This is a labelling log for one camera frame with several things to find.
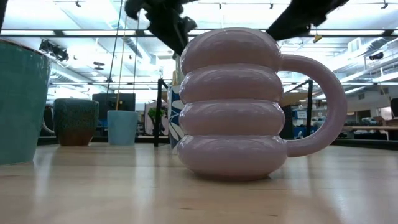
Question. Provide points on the long wooden table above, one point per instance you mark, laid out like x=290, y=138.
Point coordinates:
x=367, y=127

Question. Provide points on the lilac ringed ceramic mug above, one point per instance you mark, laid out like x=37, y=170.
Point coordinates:
x=231, y=118

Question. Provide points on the dark speckled stoneware mug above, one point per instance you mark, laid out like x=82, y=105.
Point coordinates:
x=76, y=121

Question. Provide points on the black ceiling spotlight cluster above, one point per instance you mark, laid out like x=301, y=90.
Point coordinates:
x=53, y=49

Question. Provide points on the black ceiling lamp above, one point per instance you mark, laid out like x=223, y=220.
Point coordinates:
x=376, y=56

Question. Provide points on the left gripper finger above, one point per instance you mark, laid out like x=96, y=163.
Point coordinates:
x=181, y=40
x=169, y=35

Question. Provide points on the small green plant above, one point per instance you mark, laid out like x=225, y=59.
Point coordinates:
x=155, y=113

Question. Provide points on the wooden shelf riser black legs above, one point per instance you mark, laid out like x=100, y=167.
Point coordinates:
x=309, y=109

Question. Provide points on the light blue mug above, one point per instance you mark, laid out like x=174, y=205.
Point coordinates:
x=122, y=127

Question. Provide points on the yellow hanging plug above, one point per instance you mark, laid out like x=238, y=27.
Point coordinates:
x=317, y=39

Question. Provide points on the blue storage bins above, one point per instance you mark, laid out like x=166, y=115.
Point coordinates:
x=300, y=130

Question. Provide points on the large teal mug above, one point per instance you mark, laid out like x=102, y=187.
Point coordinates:
x=21, y=109

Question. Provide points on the black aluminium table frame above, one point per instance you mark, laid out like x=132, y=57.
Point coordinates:
x=367, y=143

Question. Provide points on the white ceiling air vent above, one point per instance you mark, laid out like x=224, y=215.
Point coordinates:
x=354, y=46

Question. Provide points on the black monitor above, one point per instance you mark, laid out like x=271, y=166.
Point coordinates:
x=105, y=104

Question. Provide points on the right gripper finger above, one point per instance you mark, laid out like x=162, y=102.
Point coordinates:
x=287, y=31
x=280, y=24

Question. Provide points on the blue white patterned mug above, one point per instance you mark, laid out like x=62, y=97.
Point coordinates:
x=174, y=124

